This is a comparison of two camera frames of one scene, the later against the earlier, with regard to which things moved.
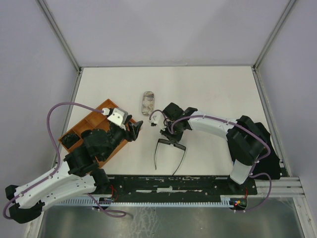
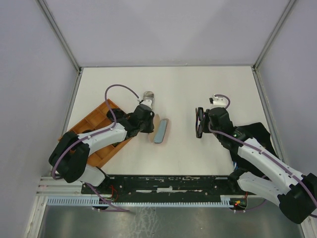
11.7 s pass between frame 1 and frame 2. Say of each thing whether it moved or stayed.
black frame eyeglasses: moved
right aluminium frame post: stayed
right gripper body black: moved
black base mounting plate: stayed
